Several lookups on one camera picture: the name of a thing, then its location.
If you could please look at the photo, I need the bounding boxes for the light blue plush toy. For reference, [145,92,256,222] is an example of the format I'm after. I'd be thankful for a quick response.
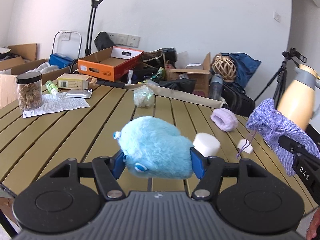
[113,116,193,179]

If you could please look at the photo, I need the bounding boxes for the lavender fuzzy sock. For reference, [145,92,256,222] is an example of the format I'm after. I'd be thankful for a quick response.
[210,108,238,132]

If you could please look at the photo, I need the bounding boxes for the purple drawstring pouch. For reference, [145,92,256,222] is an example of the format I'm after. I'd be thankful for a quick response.
[246,98,319,176]

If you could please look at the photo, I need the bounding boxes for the right hand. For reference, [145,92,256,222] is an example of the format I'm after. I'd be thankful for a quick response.
[306,208,320,240]

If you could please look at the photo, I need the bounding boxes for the cream thermos jug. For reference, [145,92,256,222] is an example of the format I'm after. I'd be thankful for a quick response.
[277,64,319,130]

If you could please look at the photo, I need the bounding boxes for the black suitcase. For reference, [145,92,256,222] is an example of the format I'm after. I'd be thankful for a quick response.
[221,82,255,117]

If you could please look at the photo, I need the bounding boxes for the crumpled clear plastic wrap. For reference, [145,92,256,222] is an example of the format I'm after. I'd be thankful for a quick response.
[133,85,154,108]

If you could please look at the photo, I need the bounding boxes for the brown cardboard box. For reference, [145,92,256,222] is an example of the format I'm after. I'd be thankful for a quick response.
[168,53,212,98]

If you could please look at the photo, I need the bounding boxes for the silver foil pack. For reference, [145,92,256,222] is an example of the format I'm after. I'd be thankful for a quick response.
[64,89,93,99]

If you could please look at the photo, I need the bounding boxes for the grey water bottle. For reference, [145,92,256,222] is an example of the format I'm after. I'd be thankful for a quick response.
[209,74,223,100]

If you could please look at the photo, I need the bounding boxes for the printed paper leaflet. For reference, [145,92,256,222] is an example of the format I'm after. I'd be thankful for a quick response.
[22,93,89,118]

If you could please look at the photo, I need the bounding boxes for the yellow medicine box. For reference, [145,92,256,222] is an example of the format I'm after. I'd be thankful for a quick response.
[57,73,97,90]

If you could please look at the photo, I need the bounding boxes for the wicker rattan ball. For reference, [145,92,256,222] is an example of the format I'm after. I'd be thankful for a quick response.
[211,54,236,82]

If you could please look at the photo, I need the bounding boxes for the small green bottle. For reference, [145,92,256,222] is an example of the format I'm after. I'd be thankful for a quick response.
[46,80,59,98]

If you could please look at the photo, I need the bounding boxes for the orange cardboard tray box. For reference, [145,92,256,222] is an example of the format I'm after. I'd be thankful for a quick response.
[78,47,144,81]

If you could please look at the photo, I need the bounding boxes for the dark blue cloth bag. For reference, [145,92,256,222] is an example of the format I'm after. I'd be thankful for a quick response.
[221,53,261,94]

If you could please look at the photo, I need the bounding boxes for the jar of brown snacks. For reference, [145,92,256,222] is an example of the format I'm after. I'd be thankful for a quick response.
[16,72,42,111]

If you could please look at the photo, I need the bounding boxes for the blue storage box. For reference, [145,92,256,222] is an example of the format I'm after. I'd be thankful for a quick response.
[48,53,73,69]

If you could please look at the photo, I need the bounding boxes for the black camera tripod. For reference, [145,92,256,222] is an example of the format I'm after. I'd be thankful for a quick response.
[254,48,307,107]

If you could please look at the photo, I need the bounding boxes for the wall power sockets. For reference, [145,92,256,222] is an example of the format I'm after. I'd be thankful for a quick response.
[107,32,140,48]

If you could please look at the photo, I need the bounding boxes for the chrome metal frame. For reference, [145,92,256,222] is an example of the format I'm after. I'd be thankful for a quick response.
[51,30,82,59]

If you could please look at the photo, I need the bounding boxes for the black trolley handle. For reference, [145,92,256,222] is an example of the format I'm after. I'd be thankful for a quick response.
[85,0,103,56]

